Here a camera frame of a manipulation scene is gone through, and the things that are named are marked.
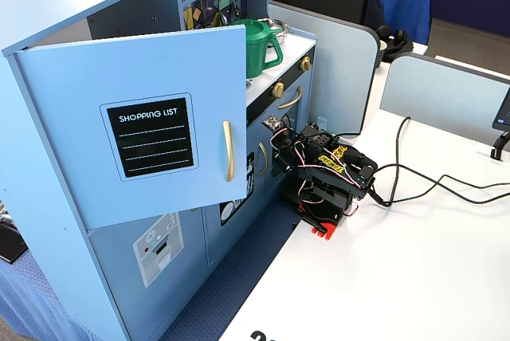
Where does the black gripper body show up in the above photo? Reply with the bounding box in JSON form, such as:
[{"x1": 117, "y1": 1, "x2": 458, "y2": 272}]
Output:
[{"x1": 273, "y1": 127, "x2": 299, "y2": 167}]

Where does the blue shopping list cabinet door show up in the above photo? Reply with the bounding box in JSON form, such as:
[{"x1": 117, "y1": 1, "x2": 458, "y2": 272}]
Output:
[{"x1": 2, "y1": 24, "x2": 249, "y2": 231}]

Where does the black five-joint robot arm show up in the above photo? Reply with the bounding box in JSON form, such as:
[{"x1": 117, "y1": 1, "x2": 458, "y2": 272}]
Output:
[{"x1": 292, "y1": 121, "x2": 379, "y2": 222}]

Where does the red robot base clamp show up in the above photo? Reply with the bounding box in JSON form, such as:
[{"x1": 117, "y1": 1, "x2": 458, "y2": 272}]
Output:
[{"x1": 293, "y1": 203, "x2": 339, "y2": 241}]

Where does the blue oven door with window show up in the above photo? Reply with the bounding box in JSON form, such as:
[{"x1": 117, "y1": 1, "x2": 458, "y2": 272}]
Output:
[{"x1": 270, "y1": 72, "x2": 316, "y2": 198}]

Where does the blue dishwasher door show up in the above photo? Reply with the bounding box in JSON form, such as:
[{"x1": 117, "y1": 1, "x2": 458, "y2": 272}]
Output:
[{"x1": 202, "y1": 121, "x2": 276, "y2": 266}]

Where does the blue ice dispenser fridge door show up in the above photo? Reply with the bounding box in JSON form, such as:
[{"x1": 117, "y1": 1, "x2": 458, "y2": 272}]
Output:
[{"x1": 87, "y1": 207, "x2": 209, "y2": 340}]

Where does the tall grey-blue desk divider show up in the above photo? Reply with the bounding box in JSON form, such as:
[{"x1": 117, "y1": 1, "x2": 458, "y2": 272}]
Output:
[{"x1": 267, "y1": 1, "x2": 379, "y2": 137}]

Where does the green plastic pitcher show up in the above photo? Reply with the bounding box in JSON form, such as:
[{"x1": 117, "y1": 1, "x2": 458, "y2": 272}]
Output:
[{"x1": 229, "y1": 18, "x2": 284, "y2": 78}]

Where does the steel pot with lid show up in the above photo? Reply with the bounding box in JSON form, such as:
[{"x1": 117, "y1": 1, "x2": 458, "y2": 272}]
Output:
[{"x1": 258, "y1": 18, "x2": 292, "y2": 45}]

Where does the hanging metal ladle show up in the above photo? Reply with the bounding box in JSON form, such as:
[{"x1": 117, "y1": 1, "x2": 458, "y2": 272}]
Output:
[{"x1": 214, "y1": 0, "x2": 229, "y2": 26}]

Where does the black headset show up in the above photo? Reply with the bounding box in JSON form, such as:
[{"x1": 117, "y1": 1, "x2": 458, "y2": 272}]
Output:
[{"x1": 376, "y1": 25, "x2": 408, "y2": 61}]

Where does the low grey-blue desk divider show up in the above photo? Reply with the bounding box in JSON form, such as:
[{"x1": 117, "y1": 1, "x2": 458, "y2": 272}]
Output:
[{"x1": 379, "y1": 53, "x2": 510, "y2": 147}]

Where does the blue office chair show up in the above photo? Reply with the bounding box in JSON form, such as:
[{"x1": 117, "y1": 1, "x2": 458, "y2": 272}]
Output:
[{"x1": 364, "y1": 0, "x2": 433, "y2": 45}]

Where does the computer monitor with lit screen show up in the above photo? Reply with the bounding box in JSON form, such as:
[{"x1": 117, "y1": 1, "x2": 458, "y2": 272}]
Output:
[{"x1": 492, "y1": 85, "x2": 510, "y2": 131}]

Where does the small camera circuit board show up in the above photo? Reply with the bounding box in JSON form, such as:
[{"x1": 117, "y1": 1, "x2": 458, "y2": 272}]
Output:
[{"x1": 261, "y1": 115, "x2": 284, "y2": 131}]

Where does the black cable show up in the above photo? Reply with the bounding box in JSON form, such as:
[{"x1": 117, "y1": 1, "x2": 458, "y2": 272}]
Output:
[
  {"x1": 368, "y1": 116, "x2": 412, "y2": 209},
  {"x1": 376, "y1": 163, "x2": 510, "y2": 205},
  {"x1": 388, "y1": 174, "x2": 510, "y2": 203}
]

